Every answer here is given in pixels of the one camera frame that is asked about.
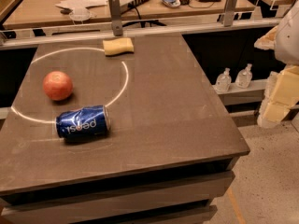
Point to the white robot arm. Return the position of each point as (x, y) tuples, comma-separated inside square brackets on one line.
[(286, 47)]

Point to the cabinet drawer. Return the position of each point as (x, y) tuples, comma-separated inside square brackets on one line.
[(184, 193), (195, 215)]

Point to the grey power strip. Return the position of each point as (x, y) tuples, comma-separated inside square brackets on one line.
[(126, 5)]

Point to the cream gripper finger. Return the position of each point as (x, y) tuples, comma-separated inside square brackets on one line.
[(281, 94), (267, 41)]

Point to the grey metal post right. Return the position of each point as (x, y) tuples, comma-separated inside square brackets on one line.
[(229, 13)]

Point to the lower cabinet drawer front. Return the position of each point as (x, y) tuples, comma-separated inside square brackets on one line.
[(195, 215)]

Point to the clear sanitizer bottle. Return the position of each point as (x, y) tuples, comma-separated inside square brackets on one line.
[(223, 81), (244, 77)]

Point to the clear plastic lid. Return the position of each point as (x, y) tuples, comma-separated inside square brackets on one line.
[(80, 14)]

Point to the grey metal post left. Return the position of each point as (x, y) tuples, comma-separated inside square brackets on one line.
[(115, 13)]

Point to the blue pepsi can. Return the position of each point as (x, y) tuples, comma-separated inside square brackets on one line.
[(85, 122)]

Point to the blue white face mask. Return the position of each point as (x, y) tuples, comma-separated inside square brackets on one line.
[(171, 3)]

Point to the red apple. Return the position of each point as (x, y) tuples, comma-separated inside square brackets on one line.
[(57, 85)]

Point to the upper cabinet drawer front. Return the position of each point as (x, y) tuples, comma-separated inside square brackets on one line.
[(184, 193)]

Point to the clear sanitizer bottle right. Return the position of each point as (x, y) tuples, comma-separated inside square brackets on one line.
[(244, 77)]

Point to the clear sanitizer bottle left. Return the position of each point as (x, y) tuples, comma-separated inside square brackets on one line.
[(223, 81)]

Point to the grey metal rail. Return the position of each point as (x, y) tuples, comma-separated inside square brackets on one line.
[(161, 30)]

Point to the grey metal post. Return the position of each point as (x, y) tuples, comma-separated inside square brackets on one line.
[(115, 13), (229, 13)]

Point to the white papers stack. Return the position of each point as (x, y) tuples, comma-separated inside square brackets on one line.
[(81, 3)]

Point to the yellow sponge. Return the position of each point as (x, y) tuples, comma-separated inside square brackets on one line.
[(118, 46)]

